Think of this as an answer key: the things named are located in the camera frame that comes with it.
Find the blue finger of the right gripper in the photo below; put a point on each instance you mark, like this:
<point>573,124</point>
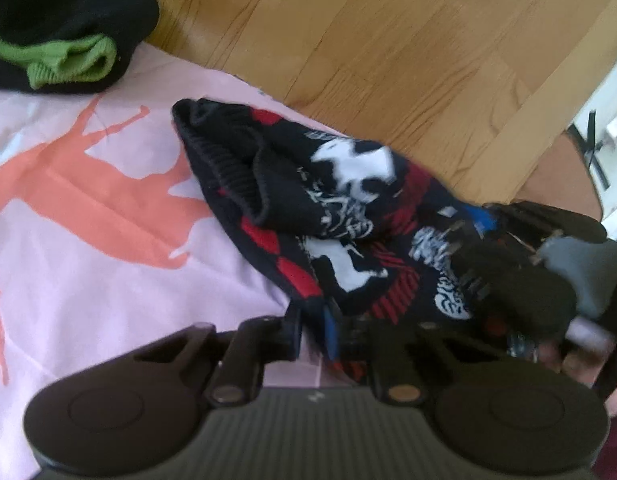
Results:
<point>471,264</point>
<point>482,219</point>

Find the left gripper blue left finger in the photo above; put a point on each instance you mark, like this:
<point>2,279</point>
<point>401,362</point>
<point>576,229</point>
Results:
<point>292,326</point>

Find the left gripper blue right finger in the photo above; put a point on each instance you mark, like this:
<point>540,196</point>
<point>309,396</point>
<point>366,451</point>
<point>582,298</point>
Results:
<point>333,323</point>

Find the black red white patterned garment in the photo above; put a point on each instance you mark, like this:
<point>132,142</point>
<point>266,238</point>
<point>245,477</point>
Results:
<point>324,215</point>

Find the brown padded cushion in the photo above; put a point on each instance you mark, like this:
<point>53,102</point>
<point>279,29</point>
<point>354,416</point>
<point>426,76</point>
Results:
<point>561,180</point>

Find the wood grain headboard panel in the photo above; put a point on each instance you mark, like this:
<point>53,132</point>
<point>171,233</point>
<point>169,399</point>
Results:
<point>476,90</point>

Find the pink deer print bedsheet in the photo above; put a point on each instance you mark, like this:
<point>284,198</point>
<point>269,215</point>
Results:
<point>106,242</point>

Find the black and green folded garment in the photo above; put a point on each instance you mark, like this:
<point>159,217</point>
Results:
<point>70,46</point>

